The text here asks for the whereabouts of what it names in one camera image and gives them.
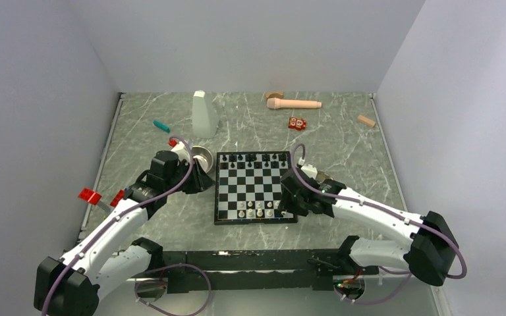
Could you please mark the red lego brick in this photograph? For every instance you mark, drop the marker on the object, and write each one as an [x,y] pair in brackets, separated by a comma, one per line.
[89,196]

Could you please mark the small wooden block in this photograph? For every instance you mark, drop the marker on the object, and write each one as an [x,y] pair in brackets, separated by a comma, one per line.
[367,121]

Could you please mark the red owl toy block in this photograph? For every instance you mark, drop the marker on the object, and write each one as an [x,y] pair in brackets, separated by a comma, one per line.
[296,123]

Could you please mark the steel bowl with chess pieces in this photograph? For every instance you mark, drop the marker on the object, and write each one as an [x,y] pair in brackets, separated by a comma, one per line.
[322,176]

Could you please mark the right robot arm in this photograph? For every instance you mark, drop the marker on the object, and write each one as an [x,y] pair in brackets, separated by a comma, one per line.
[422,245]

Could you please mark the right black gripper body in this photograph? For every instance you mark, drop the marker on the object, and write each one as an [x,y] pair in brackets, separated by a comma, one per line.
[294,203]

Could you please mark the beige toy microphone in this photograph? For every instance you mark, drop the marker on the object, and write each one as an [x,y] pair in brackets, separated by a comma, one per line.
[276,103]

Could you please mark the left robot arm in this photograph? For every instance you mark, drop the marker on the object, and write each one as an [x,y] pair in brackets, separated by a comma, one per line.
[75,283]

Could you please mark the teal plastic block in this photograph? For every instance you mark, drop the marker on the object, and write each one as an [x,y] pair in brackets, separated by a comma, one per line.
[161,126]

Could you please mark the black and white chessboard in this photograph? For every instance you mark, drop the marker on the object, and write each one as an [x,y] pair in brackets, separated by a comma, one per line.
[248,188]

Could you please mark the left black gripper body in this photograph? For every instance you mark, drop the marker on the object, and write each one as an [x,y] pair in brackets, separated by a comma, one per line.
[194,184]

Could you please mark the empty steel bowl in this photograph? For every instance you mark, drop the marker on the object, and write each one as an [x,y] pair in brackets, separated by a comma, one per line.
[204,157]

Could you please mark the round wooden disc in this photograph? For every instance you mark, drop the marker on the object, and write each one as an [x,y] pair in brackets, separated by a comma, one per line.
[277,95]

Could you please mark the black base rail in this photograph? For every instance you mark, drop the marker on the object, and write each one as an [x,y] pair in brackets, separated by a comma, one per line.
[317,269]

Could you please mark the red and blue lego bricks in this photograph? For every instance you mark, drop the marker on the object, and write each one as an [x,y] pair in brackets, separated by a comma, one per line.
[119,196]

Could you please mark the grey plastic bottle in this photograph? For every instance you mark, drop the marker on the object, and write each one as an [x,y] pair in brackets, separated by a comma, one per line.
[205,119]

